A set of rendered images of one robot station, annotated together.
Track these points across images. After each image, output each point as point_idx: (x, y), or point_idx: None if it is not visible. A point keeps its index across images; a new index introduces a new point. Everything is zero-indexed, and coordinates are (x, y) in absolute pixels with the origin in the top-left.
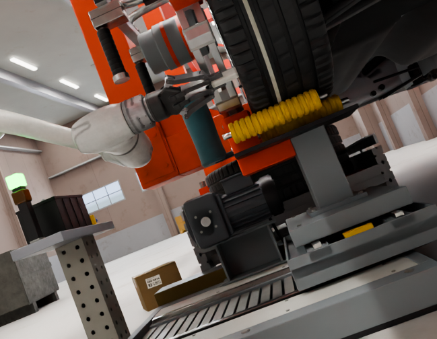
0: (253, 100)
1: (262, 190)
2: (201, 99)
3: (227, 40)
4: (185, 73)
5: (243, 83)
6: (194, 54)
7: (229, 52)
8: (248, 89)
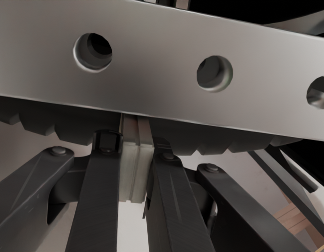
0: None
1: None
2: (34, 227)
3: (252, 148)
4: (289, 235)
5: (89, 140)
6: (319, 140)
7: (213, 144)
8: (61, 139)
